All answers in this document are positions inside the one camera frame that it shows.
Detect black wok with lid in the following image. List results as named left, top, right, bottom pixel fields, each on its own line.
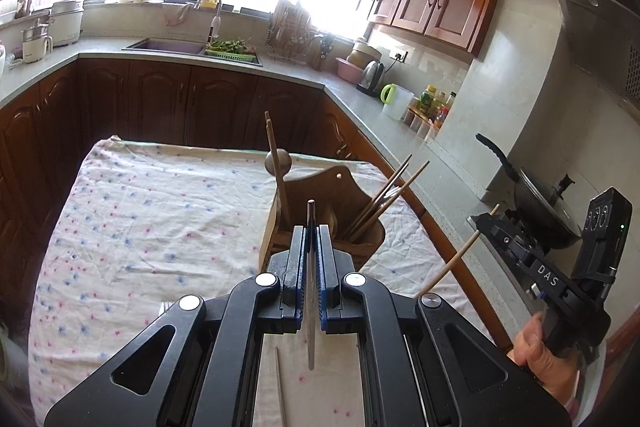
left=475, top=133, right=583, bottom=250

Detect basket of green vegetables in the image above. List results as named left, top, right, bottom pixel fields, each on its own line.
left=204, top=38, right=258, bottom=60

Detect kitchen sink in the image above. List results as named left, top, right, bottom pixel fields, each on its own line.
left=122, top=38, right=206, bottom=55

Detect metal chopstick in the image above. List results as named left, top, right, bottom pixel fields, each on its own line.
left=275, top=346, right=288, bottom=427
left=307, top=200, right=317, bottom=371

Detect steel electric kettle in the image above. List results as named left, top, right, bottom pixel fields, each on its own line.
left=356, top=59, right=386, bottom=98

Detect row of seasoning bottles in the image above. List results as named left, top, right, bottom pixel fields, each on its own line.
left=404, top=84, right=458, bottom=142

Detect person's right hand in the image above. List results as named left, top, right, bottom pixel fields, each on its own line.
left=512, top=311, right=584, bottom=400

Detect wooden knife block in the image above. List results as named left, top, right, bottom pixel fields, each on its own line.
left=307, top=34, right=335, bottom=72

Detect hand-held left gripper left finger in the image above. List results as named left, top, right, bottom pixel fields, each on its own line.
left=44, top=225, right=307, bottom=427

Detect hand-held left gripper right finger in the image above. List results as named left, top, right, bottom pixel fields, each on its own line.
left=316, top=225, right=572, bottom=427

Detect dark wooden base cabinets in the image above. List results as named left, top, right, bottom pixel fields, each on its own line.
left=0, top=57, right=381, bottom=268

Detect white jug with green handle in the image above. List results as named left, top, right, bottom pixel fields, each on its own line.
left=380, top=83, right=416, bottom=122

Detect wooden utensil holder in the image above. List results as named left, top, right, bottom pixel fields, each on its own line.
left=257, top=166, right=387, bottom=275

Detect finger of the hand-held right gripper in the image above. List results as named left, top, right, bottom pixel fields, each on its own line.
left=476, top=212, right=539, bottom=271

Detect white rice cooker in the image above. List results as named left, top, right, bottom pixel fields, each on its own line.
left=50, top=0, right=85, bottom=48

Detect metal dish rack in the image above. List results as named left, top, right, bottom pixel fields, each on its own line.
left=265, top=0, right=321, bottom=65

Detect white rag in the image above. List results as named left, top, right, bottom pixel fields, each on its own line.
left=162, top=2, right=193, bottom=28

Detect beige pot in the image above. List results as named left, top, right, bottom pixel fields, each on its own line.
left=347, top=38, right=382, bottom=65

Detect steel range hood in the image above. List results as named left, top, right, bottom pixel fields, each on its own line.
left=547, top=0, right=640, bottom=118

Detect metal faucet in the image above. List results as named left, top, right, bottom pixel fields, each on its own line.
left=194, top=0, right=223, bottom=45

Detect pink plastic basin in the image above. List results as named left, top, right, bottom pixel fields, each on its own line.
left=336, top=57, right=368, bottom=82

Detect grey metal spoon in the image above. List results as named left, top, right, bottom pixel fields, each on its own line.
left=264, top=148, right=293, bottom=178

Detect grey kitchen countertop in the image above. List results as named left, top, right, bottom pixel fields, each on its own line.
left=0, top=38, right=531, bottom=348

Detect floral white tablecloth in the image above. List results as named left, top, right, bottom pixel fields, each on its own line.
left=27, top=136, right=511, bottom=427

